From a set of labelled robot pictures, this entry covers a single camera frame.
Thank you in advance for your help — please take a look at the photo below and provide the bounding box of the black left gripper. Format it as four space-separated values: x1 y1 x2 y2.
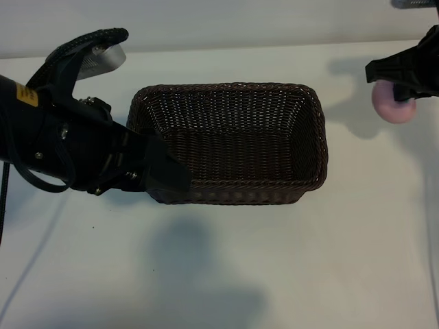
37 92 191 200

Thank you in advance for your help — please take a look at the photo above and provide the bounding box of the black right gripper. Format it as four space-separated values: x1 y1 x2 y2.
365 24 439 102

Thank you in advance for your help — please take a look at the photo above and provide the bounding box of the pink peach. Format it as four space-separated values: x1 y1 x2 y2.
371 80 418 125

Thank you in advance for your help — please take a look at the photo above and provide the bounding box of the brown wicker basket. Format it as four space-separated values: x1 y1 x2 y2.
126 81 329 206

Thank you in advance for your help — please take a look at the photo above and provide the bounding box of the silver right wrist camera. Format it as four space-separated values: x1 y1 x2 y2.
392 0 434 10

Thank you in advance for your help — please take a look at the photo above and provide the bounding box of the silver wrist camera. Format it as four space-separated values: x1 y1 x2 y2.
77 44 127 82
392 0 434 10

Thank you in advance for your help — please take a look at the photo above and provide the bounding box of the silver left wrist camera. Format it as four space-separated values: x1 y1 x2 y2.
77 44 127 82

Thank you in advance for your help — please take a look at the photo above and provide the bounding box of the black left camera bracket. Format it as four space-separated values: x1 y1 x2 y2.
36 39 104 106

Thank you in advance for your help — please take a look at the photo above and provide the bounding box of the black braided cable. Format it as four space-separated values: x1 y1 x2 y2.
0 27 130 247

